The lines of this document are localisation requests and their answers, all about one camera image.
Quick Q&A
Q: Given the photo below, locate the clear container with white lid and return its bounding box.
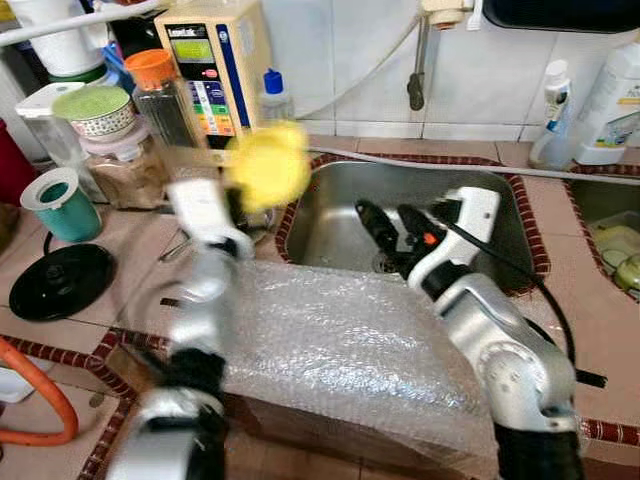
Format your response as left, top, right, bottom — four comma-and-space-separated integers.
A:
15, 82, 101, 196

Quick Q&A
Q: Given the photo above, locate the black flat strip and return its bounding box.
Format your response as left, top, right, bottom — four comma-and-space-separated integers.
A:
572, 370, 608, 389

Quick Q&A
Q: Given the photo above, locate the wall faucet with grey spout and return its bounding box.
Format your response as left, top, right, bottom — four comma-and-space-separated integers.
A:
407, 0, 476, 111

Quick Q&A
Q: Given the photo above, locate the glass jar with orange lid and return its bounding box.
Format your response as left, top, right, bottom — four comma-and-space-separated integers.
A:
125, 48, 201, 151

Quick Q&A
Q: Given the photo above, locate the clear bubble wrap sheet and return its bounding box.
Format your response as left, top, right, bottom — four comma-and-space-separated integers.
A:
165, 258, 586, 471

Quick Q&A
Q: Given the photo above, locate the dark red container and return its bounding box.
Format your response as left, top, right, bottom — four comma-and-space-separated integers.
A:
0, 118, 39, 206

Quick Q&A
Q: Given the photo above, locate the orange hose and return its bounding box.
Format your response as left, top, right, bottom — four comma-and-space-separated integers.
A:
0, 335, 79, 446

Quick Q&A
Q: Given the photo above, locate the small white spray bottle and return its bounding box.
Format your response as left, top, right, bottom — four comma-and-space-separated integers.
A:
530, 60, 576, 169

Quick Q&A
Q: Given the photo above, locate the green glass jar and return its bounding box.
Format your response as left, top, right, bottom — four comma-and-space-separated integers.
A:
612, 255, 640, 293

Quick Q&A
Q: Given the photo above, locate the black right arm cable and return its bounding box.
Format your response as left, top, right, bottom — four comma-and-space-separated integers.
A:
430, 205, 581, 376

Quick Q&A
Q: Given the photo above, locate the white plastic piece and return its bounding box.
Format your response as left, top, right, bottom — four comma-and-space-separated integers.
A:
0, 365, 36, 404

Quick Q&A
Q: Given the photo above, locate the small steel sink basin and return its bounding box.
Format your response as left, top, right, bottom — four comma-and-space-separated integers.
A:
565, 175, 640, 301

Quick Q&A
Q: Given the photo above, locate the pink-lid jar of brown powder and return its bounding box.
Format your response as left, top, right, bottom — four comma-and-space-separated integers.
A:
80, 120, 171, 209

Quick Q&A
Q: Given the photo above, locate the yellowish clear plastic container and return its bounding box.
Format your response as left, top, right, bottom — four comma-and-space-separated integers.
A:
590, 222, 640, 271

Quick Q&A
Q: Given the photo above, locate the white plastic jug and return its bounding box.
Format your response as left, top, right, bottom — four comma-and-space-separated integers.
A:
8, 0, 109, 81

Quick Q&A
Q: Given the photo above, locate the black round lid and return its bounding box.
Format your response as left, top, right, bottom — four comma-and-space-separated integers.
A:
8, 242, 117, 323

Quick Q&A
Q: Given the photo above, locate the teal cup with white rim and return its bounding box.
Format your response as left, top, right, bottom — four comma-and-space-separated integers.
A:
20, 167, 103, 243

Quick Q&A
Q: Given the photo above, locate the white pipe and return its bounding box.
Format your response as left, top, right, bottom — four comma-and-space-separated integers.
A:
0, 0, 166, 46

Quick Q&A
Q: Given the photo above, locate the large steel sink basin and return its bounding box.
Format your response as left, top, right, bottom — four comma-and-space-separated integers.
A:
285, 160, 536, 291

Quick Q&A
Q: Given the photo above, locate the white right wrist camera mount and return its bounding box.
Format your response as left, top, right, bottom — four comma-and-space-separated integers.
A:
405, 187, 501, 291

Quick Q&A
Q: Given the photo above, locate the cream water ionizer machine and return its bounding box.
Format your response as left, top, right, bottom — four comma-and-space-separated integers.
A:
155, 0, 273, 149

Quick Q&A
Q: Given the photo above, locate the blue-cap bottle with green liquid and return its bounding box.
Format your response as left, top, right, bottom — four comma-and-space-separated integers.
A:
258, 68, 296, 126

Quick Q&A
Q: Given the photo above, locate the patterned bowl with green lid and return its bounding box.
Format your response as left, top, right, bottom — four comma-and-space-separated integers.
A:
52, 84, 138, 139

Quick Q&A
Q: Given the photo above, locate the white detergent bottle yellow cap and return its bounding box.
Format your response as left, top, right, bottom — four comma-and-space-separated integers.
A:
572, 45, 640, 166

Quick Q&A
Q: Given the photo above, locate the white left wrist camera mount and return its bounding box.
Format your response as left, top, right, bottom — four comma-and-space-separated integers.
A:
168, 178, 253, 263

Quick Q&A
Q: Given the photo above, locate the thin white hose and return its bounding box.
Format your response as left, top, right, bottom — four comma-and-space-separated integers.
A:
305, 145, 640, 186

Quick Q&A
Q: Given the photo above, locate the black framed window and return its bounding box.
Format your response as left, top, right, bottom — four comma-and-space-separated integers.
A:
482, 0, 640, 34

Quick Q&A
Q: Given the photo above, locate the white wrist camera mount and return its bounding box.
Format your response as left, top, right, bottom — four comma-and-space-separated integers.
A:
168, 178, 253, 263
405, 187, 501, 291

